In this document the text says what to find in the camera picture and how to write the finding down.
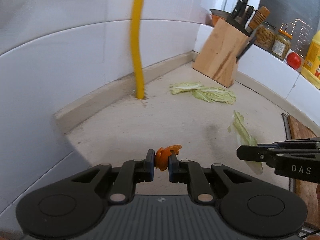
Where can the labelled glass jar green pickles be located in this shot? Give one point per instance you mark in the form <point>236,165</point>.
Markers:
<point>281,45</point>

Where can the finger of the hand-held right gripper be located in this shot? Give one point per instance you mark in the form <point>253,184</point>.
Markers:
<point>252,152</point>
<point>295,147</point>

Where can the black scissors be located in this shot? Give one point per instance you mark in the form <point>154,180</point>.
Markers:
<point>246,50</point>

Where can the yellow detergent bottle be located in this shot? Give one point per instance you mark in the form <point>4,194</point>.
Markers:
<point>312,62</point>

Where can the window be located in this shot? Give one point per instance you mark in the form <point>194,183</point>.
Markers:
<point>287,0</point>

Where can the orange peel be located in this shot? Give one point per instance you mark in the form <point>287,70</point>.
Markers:
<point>161,162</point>

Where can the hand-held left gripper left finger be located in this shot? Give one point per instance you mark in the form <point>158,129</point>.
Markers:
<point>150,165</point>

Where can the yellow pipe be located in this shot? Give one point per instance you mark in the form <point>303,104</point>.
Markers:
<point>137,42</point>

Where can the orange container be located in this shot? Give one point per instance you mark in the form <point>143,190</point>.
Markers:
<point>215,20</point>

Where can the large pale cabbage leaf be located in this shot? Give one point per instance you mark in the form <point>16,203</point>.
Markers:
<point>215,95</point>

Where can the narrow pale cabbage leaf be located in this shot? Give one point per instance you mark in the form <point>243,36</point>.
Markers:
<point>243,132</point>

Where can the wooden knife block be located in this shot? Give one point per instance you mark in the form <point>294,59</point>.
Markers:
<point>220,52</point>

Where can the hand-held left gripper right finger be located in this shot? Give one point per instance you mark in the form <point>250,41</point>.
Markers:
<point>171,167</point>

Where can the metal tray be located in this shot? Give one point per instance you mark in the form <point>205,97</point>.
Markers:
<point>285,122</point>

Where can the small pale cabbage leaf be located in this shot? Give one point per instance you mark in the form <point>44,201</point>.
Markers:
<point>186,87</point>

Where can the red tomato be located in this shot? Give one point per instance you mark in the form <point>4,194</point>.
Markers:
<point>293,60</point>

